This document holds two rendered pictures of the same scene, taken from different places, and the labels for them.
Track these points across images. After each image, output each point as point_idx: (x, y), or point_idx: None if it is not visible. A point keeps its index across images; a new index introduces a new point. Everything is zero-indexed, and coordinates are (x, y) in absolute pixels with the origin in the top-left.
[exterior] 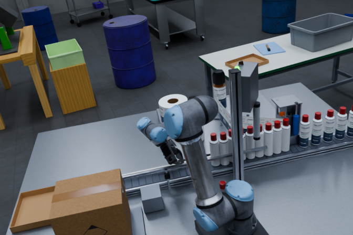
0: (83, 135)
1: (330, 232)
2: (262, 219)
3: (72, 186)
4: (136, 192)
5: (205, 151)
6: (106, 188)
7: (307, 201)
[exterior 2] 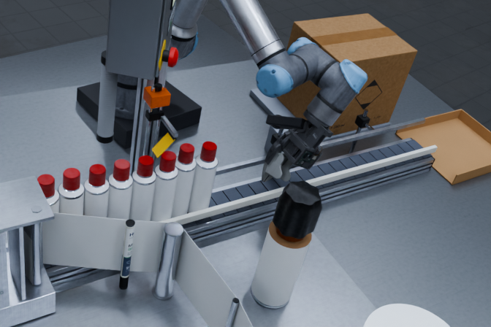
0: None
1: None
2: (91, 136)
3: (383, 42)
4: None
5: None
6: (332, 38)
7: (3, 163)
